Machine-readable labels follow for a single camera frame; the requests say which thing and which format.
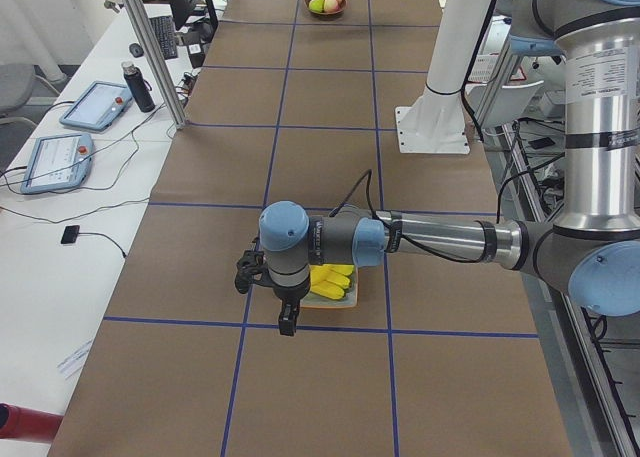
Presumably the red cylinder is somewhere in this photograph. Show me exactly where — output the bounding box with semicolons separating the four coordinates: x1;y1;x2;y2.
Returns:
1;403;63;444

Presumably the teach pendant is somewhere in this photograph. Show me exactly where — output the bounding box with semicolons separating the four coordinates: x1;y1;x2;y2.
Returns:
20;132;94;195
59;81;132;132

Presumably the far teach pendant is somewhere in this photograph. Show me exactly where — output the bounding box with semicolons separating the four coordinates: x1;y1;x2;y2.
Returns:
59;81;132;132

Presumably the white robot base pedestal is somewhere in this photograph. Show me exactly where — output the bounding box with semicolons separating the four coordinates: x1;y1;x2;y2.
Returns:
395;0;493;155

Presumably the red apple lower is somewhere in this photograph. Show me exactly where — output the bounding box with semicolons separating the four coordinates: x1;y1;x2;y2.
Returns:
324;0;341;14

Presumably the computer mouse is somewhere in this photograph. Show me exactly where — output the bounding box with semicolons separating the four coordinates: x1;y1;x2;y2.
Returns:
129;43;144;58

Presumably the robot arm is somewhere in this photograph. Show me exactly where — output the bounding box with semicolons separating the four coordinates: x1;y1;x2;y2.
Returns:
235;0;639;335

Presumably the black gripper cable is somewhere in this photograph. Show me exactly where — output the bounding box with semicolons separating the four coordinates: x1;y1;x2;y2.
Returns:
329;169;501;264

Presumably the aluminium frame post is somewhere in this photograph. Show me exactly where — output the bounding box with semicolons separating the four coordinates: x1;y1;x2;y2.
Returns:
122;0;186;130

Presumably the near teach pendant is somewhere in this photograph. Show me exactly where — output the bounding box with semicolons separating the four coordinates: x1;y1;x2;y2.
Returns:
20;132;94;195

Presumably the grey square plate orange rim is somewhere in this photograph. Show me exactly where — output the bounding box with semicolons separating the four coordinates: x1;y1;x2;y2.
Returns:
301;265;358;309

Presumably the small black box device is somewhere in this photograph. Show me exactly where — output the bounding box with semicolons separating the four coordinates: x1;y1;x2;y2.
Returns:
60;225;80;245

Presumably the black water bottle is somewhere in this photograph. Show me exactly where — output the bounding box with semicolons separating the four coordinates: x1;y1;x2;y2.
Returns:
121;61;155;113

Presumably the black keyboard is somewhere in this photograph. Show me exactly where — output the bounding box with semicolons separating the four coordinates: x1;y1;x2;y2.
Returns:
149;16;178;60

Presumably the green pear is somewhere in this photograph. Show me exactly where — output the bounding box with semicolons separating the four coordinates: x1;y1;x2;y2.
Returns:
308;0;325;14

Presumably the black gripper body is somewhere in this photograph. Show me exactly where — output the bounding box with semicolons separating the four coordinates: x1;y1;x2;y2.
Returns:
273;281;309;305

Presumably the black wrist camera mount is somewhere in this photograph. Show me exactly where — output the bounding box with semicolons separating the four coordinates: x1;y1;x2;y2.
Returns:
234;250;273;294

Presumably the yellow banana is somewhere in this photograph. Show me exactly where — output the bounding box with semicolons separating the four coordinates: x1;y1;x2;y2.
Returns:
310;281;347;300
310;264;355;289

